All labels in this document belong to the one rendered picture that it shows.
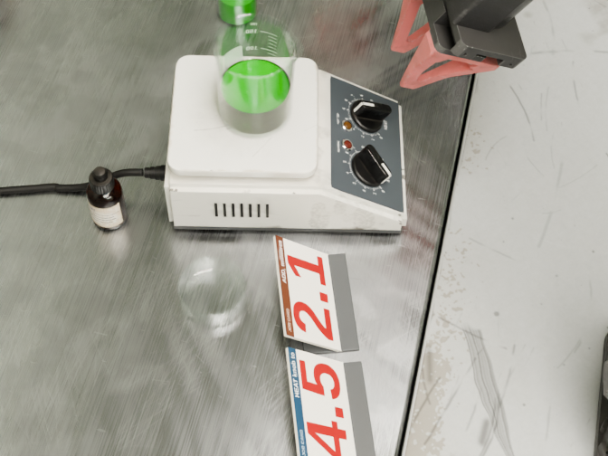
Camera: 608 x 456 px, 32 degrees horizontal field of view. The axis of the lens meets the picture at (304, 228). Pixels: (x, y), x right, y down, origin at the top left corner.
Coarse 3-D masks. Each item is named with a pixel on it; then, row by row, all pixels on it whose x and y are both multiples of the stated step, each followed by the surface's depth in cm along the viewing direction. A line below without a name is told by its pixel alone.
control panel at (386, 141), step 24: (336, 96) 92; (360, 96) 94; (336, 120) 91; (384, 120) 94; (336, 144) 90; (360, 144) 91; (384, 144) 93; (336, 168) 88; (360, 192) 88; (384, 192) 90
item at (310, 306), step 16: (288, 256) 87; (304, 256) 88; (320, 256) 90; (288, 272) 86; (304, 272) 87; (320, 272) 89; (304, 288) 86; (320, 288) 88; (304, 304) 86; (320, 304) 87; (304, 320) 85; (320, 320) 86; (304, 336) 84; (320, 336) 85
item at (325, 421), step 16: (304, 368) 82; (320, 368) 83; (336, 368) 85; (304, 384) 81; (320, 384) 82; (336, 384) 84; (304, 400) 80; (320, 400) 82; (336, 400) 83; (304, 416) 80; (320, 416) 81; (336, 416) 82; (320, 432) 80; (336, 432) 81; (320, 448) 79; (336, 448) 80
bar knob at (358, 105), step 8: (352, 104) 93; (360, 104) 91; (368, 104) 91; (376, 104) 92; (384, 104) 92; (352, 112) 92; (360, 112) 91; (368, 112) 92; (376, 112) 92; (384, 112) 92; (360, 120) 92; (368, 120) 92; (376, 120) 93; (368, 128) 92; (376, 128) 93
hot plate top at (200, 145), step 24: (192, 72) 90; (312, 72) 90; (192, 96) 89; (216, 96) 89; (312, 96) 89; (192, 120) 87; (216, 120) 87; (312, 120) 88; (168, 144) 86; (192, 144) 86; (216, 144) 86; (240, 144) 86; (264, 144) 86; (288, 144) 86; (312, 144) 86; (192, 168) 85; (216, 168) 85; (240, 168) 85; (264, 168) 85; (288, 168) 85; (312, 168) 85
